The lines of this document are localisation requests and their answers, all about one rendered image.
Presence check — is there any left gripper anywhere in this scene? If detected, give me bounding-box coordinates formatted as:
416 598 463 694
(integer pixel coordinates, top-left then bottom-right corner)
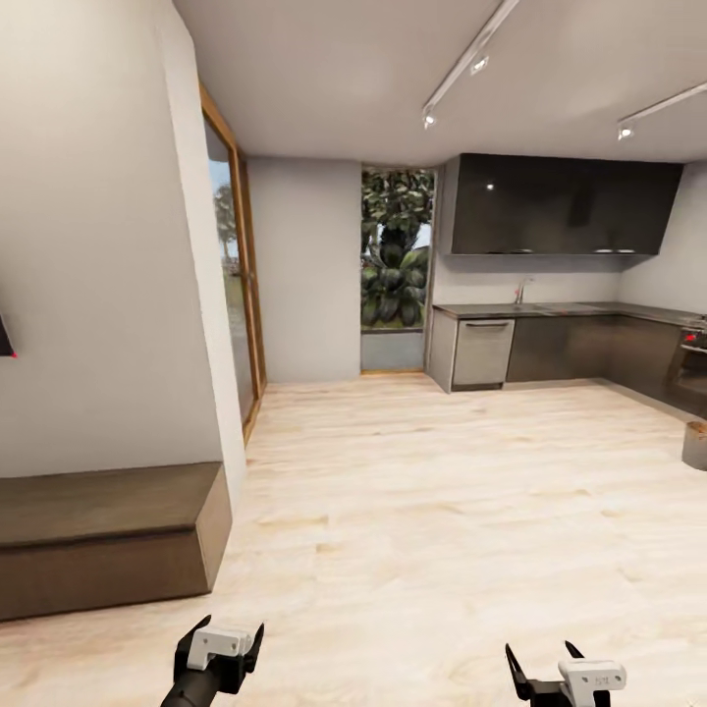
166 615 264 707

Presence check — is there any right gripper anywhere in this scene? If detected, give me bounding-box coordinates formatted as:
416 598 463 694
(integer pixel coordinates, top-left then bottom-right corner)
505 641 611 707

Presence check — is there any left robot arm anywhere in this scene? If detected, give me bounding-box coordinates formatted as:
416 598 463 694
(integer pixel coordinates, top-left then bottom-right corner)
160 615 264 707

